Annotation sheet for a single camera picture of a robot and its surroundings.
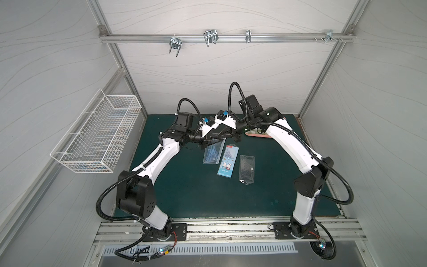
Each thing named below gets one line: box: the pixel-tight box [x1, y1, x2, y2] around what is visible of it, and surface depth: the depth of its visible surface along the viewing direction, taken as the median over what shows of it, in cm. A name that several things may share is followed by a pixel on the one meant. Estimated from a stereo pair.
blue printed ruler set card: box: [216, 144, 240, 178], surface depth 97 cm
